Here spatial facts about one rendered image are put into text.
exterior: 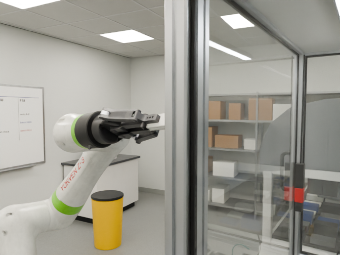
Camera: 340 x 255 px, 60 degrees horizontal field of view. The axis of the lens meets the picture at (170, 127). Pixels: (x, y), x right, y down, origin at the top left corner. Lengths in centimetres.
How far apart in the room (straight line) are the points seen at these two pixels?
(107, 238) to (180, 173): 349
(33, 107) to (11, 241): 354
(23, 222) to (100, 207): 271
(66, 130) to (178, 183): 42
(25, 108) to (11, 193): 115
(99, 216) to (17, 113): 175
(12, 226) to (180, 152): 75
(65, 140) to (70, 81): 424
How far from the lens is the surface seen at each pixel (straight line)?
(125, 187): 512
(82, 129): 73
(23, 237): 110
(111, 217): 382
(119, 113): 62
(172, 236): 50
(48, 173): 479
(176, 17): 47
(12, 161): 438
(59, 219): 116
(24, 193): 459
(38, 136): 459
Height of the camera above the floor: 172
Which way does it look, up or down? 3 degrees down
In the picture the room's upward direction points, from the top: straight up
